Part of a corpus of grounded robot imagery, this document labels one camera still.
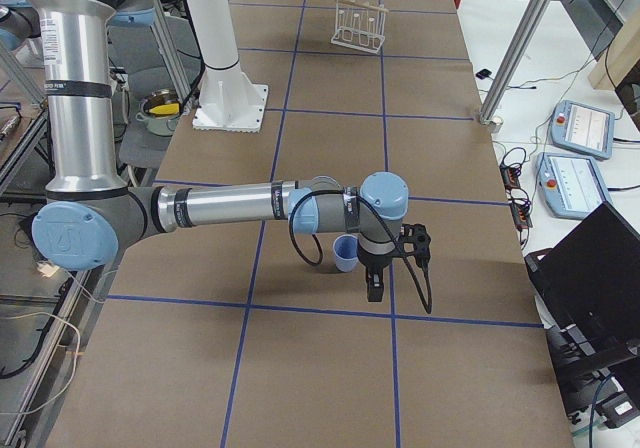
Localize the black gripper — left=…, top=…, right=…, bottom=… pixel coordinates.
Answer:
left=357, top=247, right=395, bottom=303

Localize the light blue plastic cup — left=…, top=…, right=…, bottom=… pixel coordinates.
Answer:
left=332, top=234, right=358, bottom=273

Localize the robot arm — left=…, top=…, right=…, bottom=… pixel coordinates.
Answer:
left=1, top=0, right=41, bottom=51

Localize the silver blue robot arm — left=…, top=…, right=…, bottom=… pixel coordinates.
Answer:
left=27, top=0, right=410, bottom=302

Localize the black orange usb hub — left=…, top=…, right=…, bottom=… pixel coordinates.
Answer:
left=500, top=165, right=521, bottom=190

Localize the brown paper table cover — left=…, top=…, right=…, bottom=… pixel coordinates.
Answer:
left=47, top=0, right=572, bottom=447

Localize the lower teach pendant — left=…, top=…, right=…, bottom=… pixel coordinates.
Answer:
left=536, top=152, right=612, bottom=220

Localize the teach pendant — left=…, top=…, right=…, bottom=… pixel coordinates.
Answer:
left=549, top=100, right=615, bottom=160
left=536, top=152, right=612, bottom=220

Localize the black laptop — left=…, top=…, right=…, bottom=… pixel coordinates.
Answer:
left=524, top=200, right=640, bottom=349

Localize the small black device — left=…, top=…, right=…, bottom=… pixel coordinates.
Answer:
left=475, top=69, right=492, bottom=79

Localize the upper teach pendant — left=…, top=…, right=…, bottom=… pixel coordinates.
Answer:
left=549, top=100, right=615, bottom=160

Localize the pot with yellow item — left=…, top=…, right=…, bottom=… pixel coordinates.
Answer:
left=135, top=89, right=181, bottom=137

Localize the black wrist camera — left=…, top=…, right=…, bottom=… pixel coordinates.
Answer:
left=398, top=223, right=431, bottom=269

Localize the black camera cable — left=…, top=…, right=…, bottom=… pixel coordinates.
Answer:
left=288, top=185, right=434, bottom=315

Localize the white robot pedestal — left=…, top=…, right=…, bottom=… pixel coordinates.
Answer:
left=186, top=0, right=269, bottom=133

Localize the white wire cup holder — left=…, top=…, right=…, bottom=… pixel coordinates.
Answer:
left=330, top=0, right=389, bottom=55

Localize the aluminium frame post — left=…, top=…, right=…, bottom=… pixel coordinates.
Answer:
left=478, top=0, right=551, bottom=134

